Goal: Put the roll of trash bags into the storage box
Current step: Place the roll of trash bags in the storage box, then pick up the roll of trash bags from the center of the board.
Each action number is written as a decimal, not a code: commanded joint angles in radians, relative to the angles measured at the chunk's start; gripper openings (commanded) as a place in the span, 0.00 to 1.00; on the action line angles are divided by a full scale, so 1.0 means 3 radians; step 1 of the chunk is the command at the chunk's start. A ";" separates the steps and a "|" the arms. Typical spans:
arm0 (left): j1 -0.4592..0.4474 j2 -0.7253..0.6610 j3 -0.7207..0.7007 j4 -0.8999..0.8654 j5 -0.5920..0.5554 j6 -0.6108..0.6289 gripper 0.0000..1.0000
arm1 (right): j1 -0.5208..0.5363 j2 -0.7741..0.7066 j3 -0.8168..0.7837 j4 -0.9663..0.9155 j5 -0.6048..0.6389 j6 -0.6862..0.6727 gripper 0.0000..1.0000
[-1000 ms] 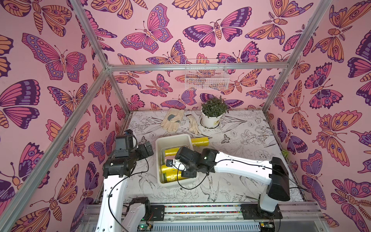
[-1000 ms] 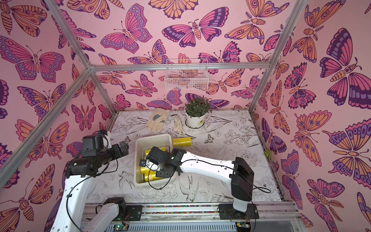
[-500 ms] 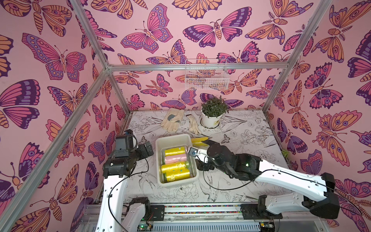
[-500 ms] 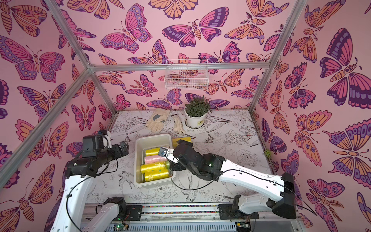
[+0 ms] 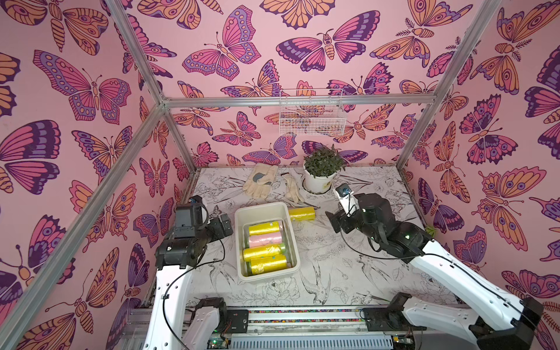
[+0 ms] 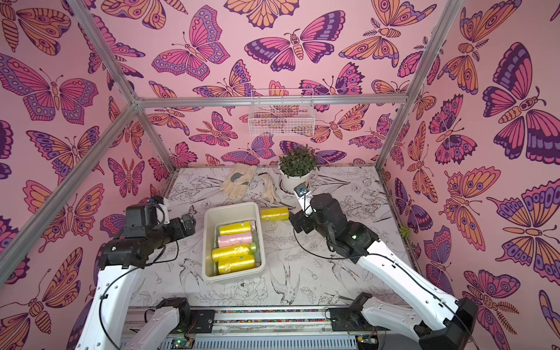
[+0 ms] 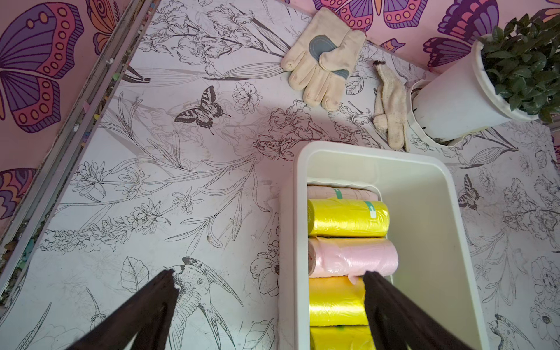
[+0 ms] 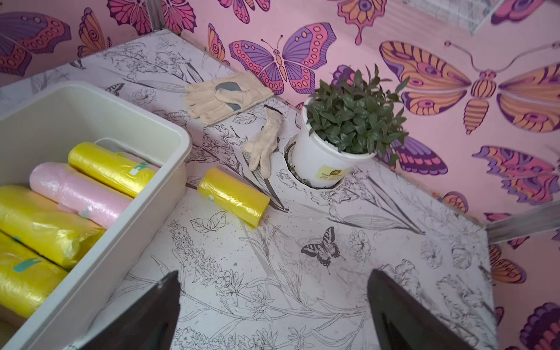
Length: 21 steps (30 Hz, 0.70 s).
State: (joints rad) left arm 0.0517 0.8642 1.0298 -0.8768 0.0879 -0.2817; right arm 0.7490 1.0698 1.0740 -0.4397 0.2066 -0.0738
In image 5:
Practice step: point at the beige work glove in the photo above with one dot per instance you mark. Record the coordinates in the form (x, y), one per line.
(293, 193)
(259, 182)

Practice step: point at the white slotted cable duct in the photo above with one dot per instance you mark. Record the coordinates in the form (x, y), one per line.
(305, 342)

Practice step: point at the yellow bag roll top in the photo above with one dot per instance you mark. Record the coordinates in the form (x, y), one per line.
(302, 214)

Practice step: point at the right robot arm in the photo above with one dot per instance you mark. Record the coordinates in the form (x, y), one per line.
(492, 318)

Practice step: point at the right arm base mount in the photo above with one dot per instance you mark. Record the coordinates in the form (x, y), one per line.
(387, 320)

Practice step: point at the right beige work glove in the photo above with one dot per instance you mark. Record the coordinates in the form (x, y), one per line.
(293, 193)

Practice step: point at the aluminium frame bars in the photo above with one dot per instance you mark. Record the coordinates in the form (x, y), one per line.
(27, 308)

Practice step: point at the pink bag roll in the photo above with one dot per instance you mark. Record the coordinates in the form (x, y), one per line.
(266, 239)

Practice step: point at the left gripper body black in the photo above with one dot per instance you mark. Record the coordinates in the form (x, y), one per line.
(221, 224)

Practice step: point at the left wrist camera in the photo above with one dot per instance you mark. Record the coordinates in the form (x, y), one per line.
(191, 218)

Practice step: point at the white plastic storage box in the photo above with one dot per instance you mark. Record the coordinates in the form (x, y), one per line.
(265, 213)

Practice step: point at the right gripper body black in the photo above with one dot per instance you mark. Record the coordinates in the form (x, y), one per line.
(343, 221)

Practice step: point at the white wire basket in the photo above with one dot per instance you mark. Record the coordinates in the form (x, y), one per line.
(306, 114)

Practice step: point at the potted green plant white pot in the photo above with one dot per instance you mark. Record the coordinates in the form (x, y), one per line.
(320, 168)

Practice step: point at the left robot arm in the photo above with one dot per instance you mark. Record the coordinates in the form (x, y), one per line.
(165, 330)

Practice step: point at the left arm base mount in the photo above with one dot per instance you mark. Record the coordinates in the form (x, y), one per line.
(233, 321)

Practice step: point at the yellow bag roll small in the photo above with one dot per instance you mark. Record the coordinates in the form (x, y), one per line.
(265, 228)

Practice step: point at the left beige work glove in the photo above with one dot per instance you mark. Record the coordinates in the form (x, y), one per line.
(259, 182)

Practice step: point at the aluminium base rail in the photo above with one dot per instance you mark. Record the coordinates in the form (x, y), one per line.
(339, 320)

